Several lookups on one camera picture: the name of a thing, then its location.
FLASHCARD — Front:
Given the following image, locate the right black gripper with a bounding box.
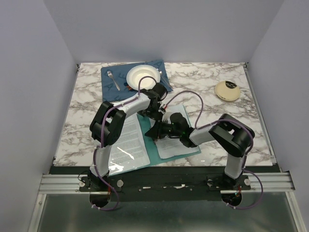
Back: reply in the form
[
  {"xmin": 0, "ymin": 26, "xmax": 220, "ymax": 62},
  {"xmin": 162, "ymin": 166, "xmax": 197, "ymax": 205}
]
[{"xmin": 144, "ymin": 117, "xmax": 182, "ymax": 139}]

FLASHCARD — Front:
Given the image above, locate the printed paper sheets stack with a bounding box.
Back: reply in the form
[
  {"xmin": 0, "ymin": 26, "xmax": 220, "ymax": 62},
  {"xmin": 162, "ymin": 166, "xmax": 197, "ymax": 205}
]
[{"xmin": 155, "ymin": 104, "xmax": 201, "ymax": 160}]

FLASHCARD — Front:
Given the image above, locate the teal paper folder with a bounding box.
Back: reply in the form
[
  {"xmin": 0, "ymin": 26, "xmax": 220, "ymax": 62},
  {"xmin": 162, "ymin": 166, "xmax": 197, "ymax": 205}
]
[{"xmin": 108, "ymin": 104, "xmax": 202, "ymax": 176}]

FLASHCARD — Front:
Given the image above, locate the single printed paper sheet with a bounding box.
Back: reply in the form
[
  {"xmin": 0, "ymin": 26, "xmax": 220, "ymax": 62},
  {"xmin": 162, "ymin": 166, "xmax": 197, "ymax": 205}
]
[{"xmin": 108, "ymin": 114, "xmax": 150, "ymax": 175}]

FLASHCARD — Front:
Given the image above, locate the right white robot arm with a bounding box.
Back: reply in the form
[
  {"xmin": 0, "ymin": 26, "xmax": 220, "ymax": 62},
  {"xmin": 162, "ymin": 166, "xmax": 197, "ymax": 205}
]
[{"xmin": 145, "ymin": 113, "xmax": 255, "ymax": 189}]

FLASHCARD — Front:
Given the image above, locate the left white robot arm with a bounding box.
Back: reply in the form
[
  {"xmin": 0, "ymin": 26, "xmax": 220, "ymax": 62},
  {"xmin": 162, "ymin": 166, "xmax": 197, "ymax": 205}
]
[{"xmin": 87, "ymin": 83, "xmax": 168, "ymax": 191}]

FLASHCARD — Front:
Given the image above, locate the small red dark object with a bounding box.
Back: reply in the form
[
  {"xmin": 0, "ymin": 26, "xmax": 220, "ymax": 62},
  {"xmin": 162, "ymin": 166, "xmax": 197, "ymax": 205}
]
[{"xmin": 124, "ymin": 83, "xmax": 134, "ymax": 91}]

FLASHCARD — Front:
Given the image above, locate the white round bowl plate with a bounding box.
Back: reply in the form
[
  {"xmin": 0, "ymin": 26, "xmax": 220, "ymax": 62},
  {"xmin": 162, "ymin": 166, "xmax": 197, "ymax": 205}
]
[{"xmin": 126, "ymin": 65, "xmax": 161, "ymax": 90}]

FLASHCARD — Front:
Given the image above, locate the blue cloth placemat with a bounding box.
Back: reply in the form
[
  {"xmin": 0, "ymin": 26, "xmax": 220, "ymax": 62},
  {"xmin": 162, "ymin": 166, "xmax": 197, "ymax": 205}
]
[{"xmin": 101, "ymin": 59, "xmax": 173, "ymax": 102}]

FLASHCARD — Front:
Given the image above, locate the silver fork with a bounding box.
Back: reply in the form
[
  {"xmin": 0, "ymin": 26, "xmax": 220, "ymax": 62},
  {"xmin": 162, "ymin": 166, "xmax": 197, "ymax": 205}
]
[{"xmin": 107, "ymin": 71, "xmax": 121, "ymax": 91}]

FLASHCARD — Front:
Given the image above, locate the beige small dish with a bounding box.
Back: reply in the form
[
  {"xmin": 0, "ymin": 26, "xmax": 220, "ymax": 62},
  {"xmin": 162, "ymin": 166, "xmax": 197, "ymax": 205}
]
[{"xmin": 215, "ymin": 81, "xmax": 240, "ymax": 102}]

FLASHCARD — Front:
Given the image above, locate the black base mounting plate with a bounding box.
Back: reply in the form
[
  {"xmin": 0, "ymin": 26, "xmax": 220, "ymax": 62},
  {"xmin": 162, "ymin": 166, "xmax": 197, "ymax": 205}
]
[{"xmin": 39, "ymin": 167, "xmax": 251, "ymax": 206}]

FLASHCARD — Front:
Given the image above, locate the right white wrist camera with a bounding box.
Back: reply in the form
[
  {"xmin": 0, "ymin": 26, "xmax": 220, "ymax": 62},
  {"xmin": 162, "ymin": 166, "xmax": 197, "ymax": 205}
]
[{"xmin": 159, "ymin": 104, "xmax": 172, "ymax": 122}]

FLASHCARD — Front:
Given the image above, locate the aluminium rail frame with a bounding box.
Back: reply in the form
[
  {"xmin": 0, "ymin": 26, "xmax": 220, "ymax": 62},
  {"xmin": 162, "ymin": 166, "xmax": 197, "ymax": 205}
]
[{"xmin": 29, "ymin": 164, "xmax": 306, "ymax": 232}]

